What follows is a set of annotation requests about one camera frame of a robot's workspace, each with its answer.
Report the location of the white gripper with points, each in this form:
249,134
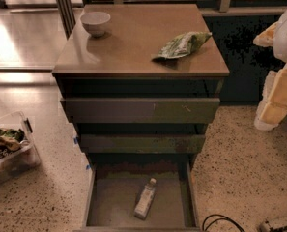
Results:
273,106

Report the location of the clear plastic bottle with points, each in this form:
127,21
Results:
145,200

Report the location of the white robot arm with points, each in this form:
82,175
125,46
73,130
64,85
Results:
280,41

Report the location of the upper drawer front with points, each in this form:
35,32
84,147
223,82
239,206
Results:
141,110

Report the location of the brown drawer cabinet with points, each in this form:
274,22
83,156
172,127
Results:
119,65

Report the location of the middle drawer front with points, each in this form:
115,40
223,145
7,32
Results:
142,144

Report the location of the open bottom drawer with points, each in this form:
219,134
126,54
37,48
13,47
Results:
115,189

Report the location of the green chip bag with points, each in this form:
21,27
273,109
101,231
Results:
182,46

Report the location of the white power strip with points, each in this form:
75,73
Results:
274,225

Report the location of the white ceramic bowl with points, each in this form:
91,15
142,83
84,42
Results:
95,23

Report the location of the green snack bag in bin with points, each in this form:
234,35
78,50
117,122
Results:
18,135

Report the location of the clear plastic storage bin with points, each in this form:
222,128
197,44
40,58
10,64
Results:
16,157

